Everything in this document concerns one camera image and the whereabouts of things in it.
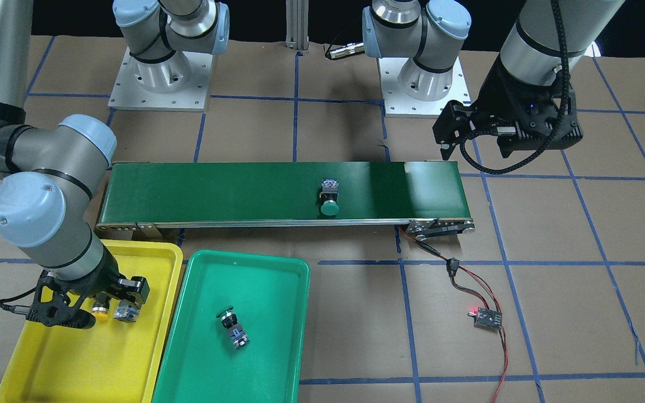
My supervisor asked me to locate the yellow plastic tray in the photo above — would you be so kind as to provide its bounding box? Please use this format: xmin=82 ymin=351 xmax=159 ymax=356
xmin=0 ymin=240 xmax=183 ymax=402

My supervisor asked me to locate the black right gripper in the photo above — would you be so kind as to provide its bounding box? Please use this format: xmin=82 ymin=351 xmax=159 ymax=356
xmin=25 ymin=269 xmax=151 ymax=329

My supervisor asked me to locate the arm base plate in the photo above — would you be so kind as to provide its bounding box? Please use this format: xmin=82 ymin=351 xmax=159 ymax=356
xmin=378 ymin=57 xmax=473 ymax=118
xmin=108 ymin=50 xmax=215 ymax=113

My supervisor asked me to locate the red black power cable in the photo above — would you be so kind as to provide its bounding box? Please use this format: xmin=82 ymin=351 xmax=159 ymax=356
xmin=395 ymin=225 xmax=510 ymax=403

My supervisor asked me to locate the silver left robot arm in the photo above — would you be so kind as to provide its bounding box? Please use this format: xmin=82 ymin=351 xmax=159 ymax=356
xmin=362 ymin=1 xmax=622 ymax=170

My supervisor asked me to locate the green conveyor belt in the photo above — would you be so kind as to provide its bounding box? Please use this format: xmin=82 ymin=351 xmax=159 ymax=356
xmin=97 ymin=161 xmax=475 ymax=240

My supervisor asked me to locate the green plastic tray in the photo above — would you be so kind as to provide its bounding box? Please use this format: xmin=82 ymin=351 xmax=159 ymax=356
xmin=153 ymin=250 xmax=310 ymax=402

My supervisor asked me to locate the green push button switch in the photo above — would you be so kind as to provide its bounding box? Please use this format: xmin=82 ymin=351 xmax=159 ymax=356
xmin=217 ymin=306 xmax=249 ymax=350

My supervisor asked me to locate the aluminium frame post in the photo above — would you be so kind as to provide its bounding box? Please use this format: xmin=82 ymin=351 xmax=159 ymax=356
xmin=285 ymin=0 xmax=309 ymax=53

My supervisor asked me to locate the black sensor circuit board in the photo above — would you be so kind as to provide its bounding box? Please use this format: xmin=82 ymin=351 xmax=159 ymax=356
xmin=468 ymin=308 xmax=503 ymax=331

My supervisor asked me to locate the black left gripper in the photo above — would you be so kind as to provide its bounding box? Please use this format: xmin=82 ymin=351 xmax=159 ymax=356
xmin=432 ymin=62 xmax=563 ymax=161

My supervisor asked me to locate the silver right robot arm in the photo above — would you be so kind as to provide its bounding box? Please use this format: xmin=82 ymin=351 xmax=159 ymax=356
xmin=0 ymin=1 xmax=150 ymax=329

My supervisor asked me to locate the yellow push button switch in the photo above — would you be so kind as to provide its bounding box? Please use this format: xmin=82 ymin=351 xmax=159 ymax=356
xmin=91 ymin=299 xmax=111 ymax=323

